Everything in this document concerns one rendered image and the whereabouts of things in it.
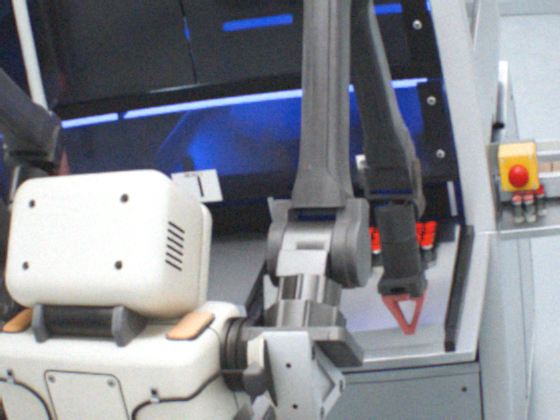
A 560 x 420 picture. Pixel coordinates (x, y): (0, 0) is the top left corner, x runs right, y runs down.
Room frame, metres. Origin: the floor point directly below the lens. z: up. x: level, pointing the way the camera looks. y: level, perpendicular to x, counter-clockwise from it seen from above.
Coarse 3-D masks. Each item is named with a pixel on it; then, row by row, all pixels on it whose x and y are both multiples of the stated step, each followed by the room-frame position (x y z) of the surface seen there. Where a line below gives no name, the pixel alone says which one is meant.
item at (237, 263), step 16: (224, 240) 2.11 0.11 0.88; (240, 240) 2.10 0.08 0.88; (256, 240) 2.08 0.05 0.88; (224, 256) 2.04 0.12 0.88; (240, 256) 2.03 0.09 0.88; (256, 256) 2.01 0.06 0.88; (208, 272) 1.99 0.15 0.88; (224, 272) 1.98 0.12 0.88; (240, 272) 1.96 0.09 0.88; (256, 272) 1.95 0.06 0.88; (208, 288) 1.92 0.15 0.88; (224, 288) 1.91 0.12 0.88; (240, 288) 1.90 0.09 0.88; (256, 288) 1.85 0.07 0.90; (240, 304) 1.78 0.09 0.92
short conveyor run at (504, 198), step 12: (540, 144) 2.07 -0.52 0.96; (552, 144) 2.06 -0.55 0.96; (540, 156) 2.00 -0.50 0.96; (552, 156) 2.00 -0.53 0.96; (540, 168) 2.03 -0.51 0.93; (552, 168) 2.02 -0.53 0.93; (540, 180) 1.98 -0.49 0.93; (552, 180) 1.97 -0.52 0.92; (504, 192) 2.00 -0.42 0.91; (552, 192) 1.97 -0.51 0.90; (504, 204) 2.01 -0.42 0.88
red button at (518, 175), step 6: (510, 168) 1.88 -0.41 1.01; (516, 168) 1.86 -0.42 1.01; (522, 168) 1.86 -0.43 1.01; (510, 174) 1.86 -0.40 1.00; (516, 174) 1.85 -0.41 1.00; (522, 174) 1.85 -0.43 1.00; (528, 174) 1.86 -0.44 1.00; (510, 180) 1.86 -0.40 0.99; (516, 180) 1.85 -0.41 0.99; (522, 180) 1.85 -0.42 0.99; (516, 186) 1.86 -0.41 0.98; (522, 186) 1.85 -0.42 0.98
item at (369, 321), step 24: (456, 240) 1.84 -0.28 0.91; (456, 264) 1.79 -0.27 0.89; (360, 288) 1.81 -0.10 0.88; (432, 288) 1.75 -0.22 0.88; (360, 312) 1.73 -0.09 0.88; (384, 312) 1.71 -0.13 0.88; (408, 312) 1.69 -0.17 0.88; (432, 312) 1.67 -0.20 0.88; (360, 336) 1.61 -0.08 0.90; (384, 336) 1.60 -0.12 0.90; (408, 336) 1.59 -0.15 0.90; (432, 336) 1.58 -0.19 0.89
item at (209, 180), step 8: (176, 176) 2.07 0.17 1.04; (184, 176) 2.06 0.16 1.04; (192, 176) 2.06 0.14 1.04; (200, 176) 2.05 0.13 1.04; (208, 176) 2.05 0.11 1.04; (216, 176) 2.05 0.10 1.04; (184, 184) 2.06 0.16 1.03; (192, 184) 2.06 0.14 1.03; (208, 184) 2.05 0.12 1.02; (216, 184) 2.05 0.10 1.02; (192, 192) 2.06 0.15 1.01; (208, 192) 2.05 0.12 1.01; (216, 192) 2.05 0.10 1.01; (200, 200) 2.06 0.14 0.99; (208, 200) 2.05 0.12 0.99; (216, 200) 2.05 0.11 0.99
